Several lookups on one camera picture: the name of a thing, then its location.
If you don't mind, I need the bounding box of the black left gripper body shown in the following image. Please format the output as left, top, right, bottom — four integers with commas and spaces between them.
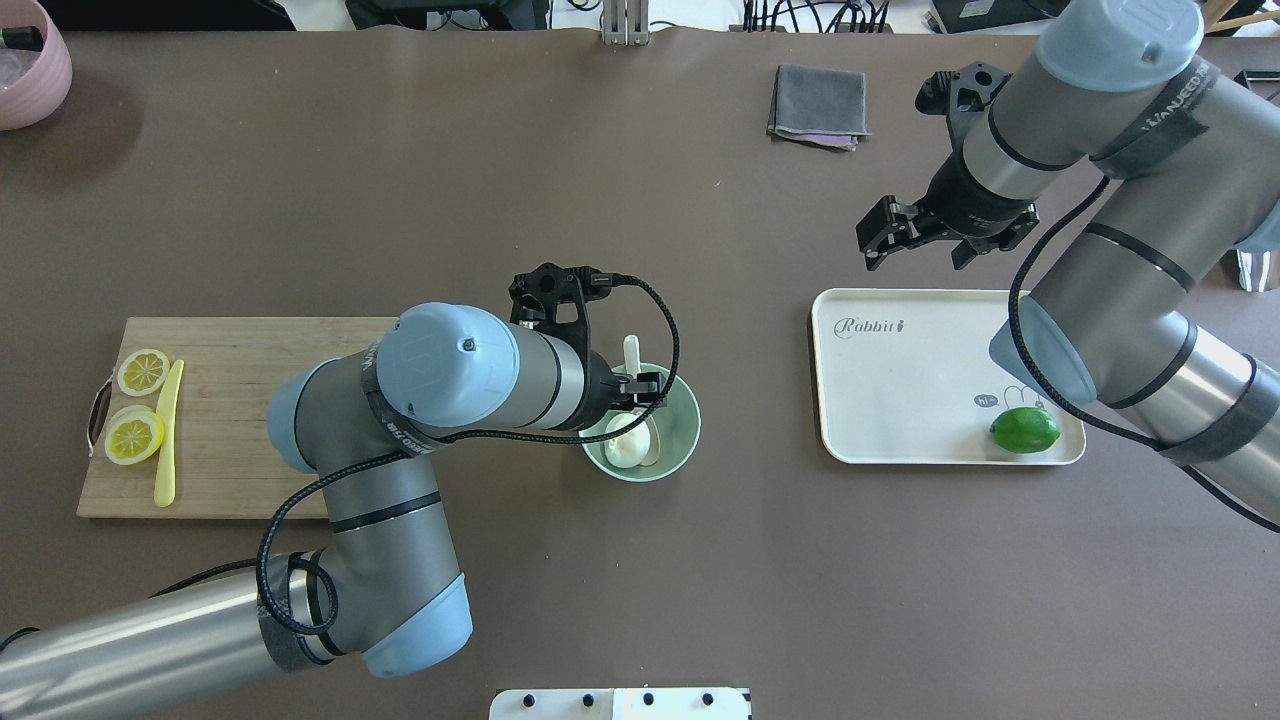
508, 263, 669, 421

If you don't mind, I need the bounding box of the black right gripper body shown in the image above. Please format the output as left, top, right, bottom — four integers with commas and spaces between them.
910, 61, 1034, 250

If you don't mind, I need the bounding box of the white ceramic spoon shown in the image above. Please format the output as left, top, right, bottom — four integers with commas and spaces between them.
623, 334, 660, 468

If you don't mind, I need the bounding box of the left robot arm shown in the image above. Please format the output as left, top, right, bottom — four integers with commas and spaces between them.
1, 263, 676, 719

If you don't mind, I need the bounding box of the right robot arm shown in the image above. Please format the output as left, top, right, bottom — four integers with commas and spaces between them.
856, 1, 1279, 530

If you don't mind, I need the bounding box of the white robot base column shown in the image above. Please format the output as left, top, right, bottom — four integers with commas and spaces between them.
488, 685, 753, 719

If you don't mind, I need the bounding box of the light green bowl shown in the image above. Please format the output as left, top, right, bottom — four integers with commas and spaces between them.
582, 370, 701, 483

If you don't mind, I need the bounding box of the pink bowl with cubes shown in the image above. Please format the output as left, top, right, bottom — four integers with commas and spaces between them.
1, 1, 73, 131

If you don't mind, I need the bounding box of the grey folded cloth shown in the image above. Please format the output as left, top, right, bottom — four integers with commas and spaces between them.
767, 64, 870, 151

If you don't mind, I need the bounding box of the white rabbit tray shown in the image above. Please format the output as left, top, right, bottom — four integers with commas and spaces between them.
810, 288, 1085, 465

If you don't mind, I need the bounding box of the green lime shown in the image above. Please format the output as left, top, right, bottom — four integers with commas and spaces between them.
988, 406, 1061, 454

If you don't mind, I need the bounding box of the silver metal scoop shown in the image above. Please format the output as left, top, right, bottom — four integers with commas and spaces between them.
1234, 250, 1279, 293

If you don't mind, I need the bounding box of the wooden cutting board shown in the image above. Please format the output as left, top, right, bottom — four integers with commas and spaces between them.
77, 316, 392, 520

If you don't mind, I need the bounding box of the lemon slice upper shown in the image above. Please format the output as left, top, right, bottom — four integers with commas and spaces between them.
115, 348, 172, 397

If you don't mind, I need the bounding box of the lemon slice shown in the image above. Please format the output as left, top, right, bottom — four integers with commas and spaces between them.
102, 405, 166, 466
115, 348, 172, 397

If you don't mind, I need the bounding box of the yellow plastic knife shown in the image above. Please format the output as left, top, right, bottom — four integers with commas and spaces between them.
154, 359, 186, 509

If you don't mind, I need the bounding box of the lemon slice lower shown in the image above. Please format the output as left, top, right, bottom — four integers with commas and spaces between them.
102, 405, 166, 466

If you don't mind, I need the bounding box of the aluminium frame post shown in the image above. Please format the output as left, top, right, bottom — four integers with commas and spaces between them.
600, 0, 652, 46

